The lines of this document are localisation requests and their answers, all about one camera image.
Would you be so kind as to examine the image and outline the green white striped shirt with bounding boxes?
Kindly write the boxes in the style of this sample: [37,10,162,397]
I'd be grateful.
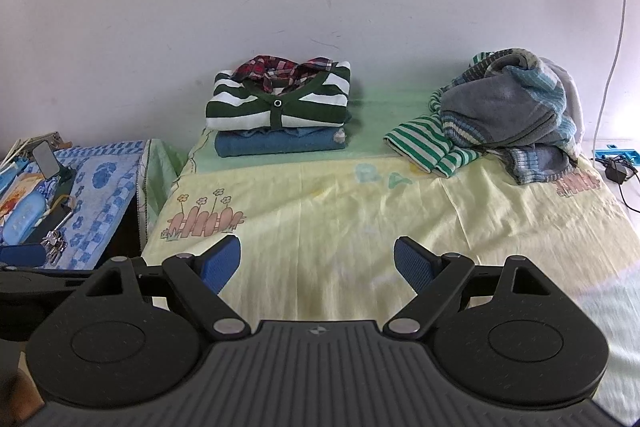
[384,89,488,178]

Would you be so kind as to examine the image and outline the dark blue wallet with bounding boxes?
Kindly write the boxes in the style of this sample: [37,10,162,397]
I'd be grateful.
[0,244,49,269]

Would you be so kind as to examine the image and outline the black phone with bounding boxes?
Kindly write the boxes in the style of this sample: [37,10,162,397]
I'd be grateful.
[22,204,74,246]

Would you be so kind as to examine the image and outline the light blue case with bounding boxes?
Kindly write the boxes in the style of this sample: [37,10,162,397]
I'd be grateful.
[0,194,49,246]

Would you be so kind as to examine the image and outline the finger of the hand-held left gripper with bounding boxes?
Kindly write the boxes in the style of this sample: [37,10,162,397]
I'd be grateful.
[0,263,98,295]

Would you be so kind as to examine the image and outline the green white striped cardigan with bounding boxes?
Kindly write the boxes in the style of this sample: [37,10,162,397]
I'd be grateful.
[206,61,352,131]

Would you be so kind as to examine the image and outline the blue patterned table cloth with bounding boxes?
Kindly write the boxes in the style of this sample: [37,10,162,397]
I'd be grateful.
[0,139,153,270]

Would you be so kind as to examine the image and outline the white wall cable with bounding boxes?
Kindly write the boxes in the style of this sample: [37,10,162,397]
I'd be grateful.
[592,0,634,144]

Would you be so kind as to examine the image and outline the orange printed packet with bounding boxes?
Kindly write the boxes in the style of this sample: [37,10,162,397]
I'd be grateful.
[0,172,49,229]

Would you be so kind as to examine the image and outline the light green bed sheet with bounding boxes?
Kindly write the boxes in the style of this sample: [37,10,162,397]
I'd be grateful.
[135,87,640,423]

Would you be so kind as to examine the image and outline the white side table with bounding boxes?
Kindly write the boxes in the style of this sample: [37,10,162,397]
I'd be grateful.
[582,137,640,229]

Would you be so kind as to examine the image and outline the red plaid shirt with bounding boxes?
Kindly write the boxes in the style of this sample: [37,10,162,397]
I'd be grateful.
[234,55,341,95]

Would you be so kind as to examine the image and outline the grey phone stand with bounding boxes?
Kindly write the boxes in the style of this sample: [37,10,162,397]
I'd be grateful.
[31,142,77,184]

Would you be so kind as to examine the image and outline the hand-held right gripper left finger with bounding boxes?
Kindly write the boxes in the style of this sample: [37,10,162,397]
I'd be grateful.
[82,234,251,340]

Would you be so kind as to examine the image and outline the key bunch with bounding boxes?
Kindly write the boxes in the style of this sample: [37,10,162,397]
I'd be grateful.
[42,229,69,254]

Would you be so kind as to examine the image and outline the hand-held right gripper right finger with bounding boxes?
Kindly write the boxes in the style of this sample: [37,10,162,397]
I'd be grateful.
[385,236,553,340]

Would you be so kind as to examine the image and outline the grey blue striped sweater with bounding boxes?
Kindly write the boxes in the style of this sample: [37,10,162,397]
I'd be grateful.
[440,48,581,186]

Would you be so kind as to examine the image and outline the black power adapter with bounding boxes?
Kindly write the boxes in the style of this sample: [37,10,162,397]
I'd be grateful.
[605,159,632,184]

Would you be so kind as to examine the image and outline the person's left forearm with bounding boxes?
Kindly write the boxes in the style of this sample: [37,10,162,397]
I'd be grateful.
[0,357,47,427]

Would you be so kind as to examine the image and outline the yellow cartoon print bed sheet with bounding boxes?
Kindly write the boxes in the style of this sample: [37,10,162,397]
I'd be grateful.
[142,127,640,324]

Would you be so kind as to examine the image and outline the folded blue towels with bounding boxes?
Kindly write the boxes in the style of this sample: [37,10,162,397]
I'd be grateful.
[214,127,348,158]

